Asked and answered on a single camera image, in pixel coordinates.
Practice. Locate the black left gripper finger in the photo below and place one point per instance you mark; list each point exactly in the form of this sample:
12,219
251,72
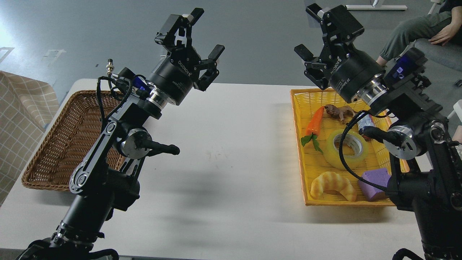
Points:
209,65
176,32

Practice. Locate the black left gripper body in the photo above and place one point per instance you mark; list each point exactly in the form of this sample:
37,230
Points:
174,75

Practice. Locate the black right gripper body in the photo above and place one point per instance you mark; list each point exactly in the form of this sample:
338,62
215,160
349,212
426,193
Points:
351,74

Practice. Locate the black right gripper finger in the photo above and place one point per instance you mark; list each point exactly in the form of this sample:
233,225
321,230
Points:
317,69
339,27

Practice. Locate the yellow tape roll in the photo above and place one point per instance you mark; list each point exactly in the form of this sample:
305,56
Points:
343,151

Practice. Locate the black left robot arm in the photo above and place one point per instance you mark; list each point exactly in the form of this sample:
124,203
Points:
107,177

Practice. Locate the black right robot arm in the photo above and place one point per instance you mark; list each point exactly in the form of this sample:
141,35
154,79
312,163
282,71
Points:
425,165

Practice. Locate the person's hand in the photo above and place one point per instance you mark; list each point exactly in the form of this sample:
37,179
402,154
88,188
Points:
446,34

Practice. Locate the white stand base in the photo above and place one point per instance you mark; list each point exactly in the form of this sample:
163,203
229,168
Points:
377,7

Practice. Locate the brown toy animal figure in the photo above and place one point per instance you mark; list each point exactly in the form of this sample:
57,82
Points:
339,113

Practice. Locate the orange toy carrot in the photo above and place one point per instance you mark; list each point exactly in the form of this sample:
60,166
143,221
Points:
313,130

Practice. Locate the yellow plastic basket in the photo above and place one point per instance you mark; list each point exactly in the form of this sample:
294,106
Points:
312,163

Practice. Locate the brown wicker basket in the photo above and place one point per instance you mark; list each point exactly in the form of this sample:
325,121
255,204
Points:
75,130

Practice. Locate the purple foam block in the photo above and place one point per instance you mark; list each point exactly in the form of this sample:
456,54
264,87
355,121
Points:
376,176

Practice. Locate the toy croissant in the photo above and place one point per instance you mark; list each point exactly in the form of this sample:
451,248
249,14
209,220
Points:
333,181

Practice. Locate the beige checkered cloth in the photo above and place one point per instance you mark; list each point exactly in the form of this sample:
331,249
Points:
27,106

